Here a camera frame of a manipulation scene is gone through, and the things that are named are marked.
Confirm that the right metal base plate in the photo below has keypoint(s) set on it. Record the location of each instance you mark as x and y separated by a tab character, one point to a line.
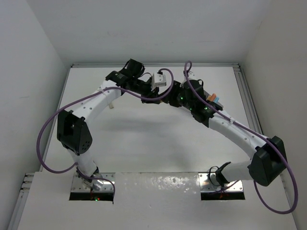
207	187

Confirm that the orange cap highlighter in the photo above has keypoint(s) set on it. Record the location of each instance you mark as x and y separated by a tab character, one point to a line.
211	97

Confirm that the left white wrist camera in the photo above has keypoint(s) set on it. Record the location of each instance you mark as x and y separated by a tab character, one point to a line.
158	80

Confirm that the blue highlighter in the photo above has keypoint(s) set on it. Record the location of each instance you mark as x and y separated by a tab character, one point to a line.
216	99

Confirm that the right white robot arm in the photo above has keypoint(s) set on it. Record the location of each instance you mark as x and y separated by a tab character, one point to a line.
264	164

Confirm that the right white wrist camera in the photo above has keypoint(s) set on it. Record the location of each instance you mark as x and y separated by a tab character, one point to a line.
191	76

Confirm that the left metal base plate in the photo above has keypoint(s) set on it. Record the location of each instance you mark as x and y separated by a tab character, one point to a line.
82	185

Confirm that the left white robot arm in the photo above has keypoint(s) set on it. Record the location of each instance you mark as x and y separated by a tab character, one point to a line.
73	126

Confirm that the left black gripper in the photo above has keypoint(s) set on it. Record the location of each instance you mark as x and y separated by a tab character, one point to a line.
149	93

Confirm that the white three-slot organizer right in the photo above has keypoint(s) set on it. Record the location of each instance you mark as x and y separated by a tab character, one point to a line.
218	104

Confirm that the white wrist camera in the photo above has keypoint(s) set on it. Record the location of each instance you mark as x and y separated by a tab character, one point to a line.
158	80
191	76

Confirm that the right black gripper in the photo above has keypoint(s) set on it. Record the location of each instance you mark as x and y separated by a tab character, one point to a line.
177	86

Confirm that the metal base plate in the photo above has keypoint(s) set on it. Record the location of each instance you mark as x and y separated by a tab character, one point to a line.
207	187
82	185

